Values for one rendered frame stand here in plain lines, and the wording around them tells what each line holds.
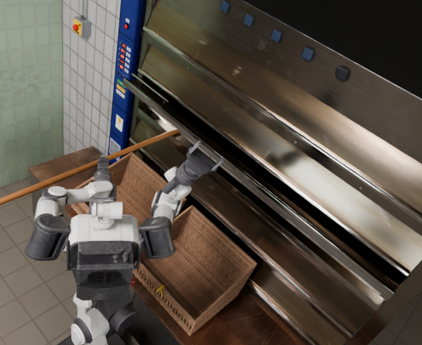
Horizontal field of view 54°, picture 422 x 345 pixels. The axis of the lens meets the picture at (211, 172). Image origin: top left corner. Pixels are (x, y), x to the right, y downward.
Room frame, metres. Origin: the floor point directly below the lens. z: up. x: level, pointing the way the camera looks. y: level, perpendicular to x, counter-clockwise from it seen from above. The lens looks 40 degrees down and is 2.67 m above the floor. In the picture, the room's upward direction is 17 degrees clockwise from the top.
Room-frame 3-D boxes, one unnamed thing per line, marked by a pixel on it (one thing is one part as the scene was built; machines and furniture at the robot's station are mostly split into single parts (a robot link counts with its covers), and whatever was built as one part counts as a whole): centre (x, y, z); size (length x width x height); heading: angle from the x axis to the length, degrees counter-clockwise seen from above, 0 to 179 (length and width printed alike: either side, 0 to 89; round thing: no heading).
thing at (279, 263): (1.73, -0.18, 1.02); 1.79 x 0.11 x 0.19; 56
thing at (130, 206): (1.82, 0.45, 0.72); 0.56 x 0.49 x 0.28; 58
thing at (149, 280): (1.50, -0.05, 0.72); 0.56 x 0.49 x 0.28; 57
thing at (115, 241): (0.99, 0.32, 1.26); 0.34 x 0.30 x 0.36; 112
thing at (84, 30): (2.52, 1.09, 1.46); 0.10 x 0.07 x 0.10; 56
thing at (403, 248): (1.73, -0.18, 1.54); 1.79 x 0.11 x 0.19; 56
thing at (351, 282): (1.75, -0.19, 1.16); 1.80 x 0.06 x 0.04; 56
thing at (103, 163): (1.53, 0.53, 1.19); 0.12 x 0.10 x 0.13; 22
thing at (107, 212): (1.05, 0.33, 1.46); 0.10 x 0.07 x 0.09; 112
